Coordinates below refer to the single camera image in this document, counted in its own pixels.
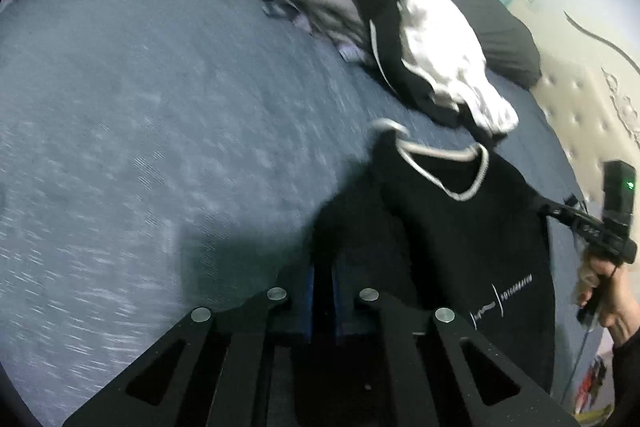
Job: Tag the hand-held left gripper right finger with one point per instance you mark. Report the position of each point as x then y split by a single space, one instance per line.
400 347

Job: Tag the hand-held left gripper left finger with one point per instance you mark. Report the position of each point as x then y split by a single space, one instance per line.
240 347

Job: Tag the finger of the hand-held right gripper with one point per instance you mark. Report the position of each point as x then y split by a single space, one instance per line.
555 207

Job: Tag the black sweatshirt with white collar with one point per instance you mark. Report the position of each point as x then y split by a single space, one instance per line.
450 247

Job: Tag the person's right forearm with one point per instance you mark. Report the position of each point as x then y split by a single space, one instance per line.
627 377

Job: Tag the pile of unfolded clothes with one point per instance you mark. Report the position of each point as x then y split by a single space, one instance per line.
390 57

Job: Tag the person's right hand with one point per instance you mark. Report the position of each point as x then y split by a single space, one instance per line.
620 302

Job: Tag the cream tufted headboard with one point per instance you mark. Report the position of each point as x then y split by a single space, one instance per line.
590 107

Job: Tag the white garment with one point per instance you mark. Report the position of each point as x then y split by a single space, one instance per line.
440 47

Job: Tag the bed with blue sheet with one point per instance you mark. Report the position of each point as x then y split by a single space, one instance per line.
150 147

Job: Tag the grey garment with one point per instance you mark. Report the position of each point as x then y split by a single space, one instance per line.
315 2

